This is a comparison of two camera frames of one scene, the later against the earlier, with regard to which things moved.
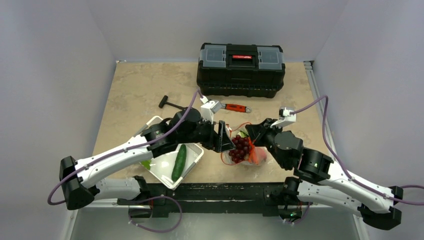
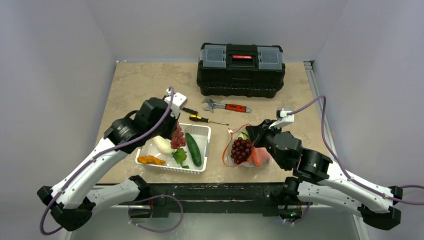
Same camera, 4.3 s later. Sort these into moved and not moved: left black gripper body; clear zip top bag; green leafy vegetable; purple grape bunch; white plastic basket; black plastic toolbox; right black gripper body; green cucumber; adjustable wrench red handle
Moved: white plastic basket; green cucumber; left black gripper body; green leafy vegetable
Not moved: adjustable wrench red handle; black plastic toolbox; purple grape bunch; right black gripper body; clear zip top bag
